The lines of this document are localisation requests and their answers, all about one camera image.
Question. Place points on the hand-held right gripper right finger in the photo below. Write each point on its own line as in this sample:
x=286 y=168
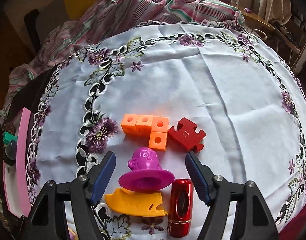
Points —
x=197 y=177

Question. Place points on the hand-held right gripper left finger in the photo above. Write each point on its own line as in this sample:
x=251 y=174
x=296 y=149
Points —
x=103 y=177

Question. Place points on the yellow plastic toy piece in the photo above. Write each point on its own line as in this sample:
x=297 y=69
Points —
x=133 y=203

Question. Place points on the magenta plastic toy figure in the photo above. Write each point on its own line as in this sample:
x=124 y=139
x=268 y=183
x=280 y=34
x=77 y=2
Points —
x=143 y=162

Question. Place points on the red metallic cylinder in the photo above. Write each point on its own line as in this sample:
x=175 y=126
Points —
x=186 y=221

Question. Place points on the red puzzle piece block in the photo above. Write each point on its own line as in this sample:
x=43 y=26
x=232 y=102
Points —
x=185 y=133

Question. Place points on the pink cardboard box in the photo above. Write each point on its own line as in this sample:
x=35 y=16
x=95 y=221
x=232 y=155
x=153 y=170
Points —
x=24 y=155

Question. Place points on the black round toy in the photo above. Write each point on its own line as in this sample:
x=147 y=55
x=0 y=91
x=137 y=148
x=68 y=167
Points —
x=11 y=152

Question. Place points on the green plastic toy piece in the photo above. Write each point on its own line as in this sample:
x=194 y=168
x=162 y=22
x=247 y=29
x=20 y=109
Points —
x=9 y=138

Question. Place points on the white embroidered floral tablecloth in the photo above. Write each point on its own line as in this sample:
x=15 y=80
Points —
x=205 y=80

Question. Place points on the black rolled mat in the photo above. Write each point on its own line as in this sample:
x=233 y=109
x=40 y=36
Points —
x=31 y=27

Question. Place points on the wooden side table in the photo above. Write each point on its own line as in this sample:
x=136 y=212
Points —
x=262 y=21

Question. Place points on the striped pink green bedsheet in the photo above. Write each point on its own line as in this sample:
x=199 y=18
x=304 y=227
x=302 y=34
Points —
x=143 y=5

